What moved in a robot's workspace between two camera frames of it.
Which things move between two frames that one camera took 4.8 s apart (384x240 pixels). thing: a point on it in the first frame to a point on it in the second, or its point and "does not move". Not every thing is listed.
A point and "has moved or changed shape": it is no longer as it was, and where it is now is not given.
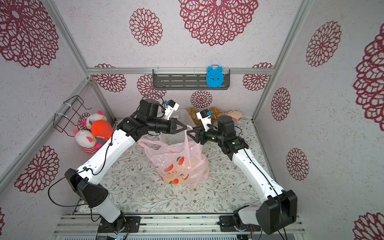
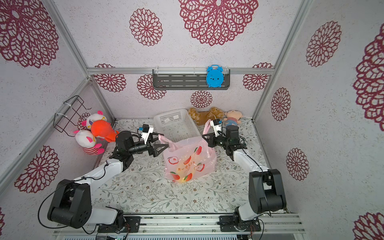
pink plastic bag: (179, 162) has moved or changed shape
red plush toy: (102, 128) does not move
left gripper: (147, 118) to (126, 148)
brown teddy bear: (215, 112) does not move
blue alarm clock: (214, 76) does not move
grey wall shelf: (186, 79) does not move
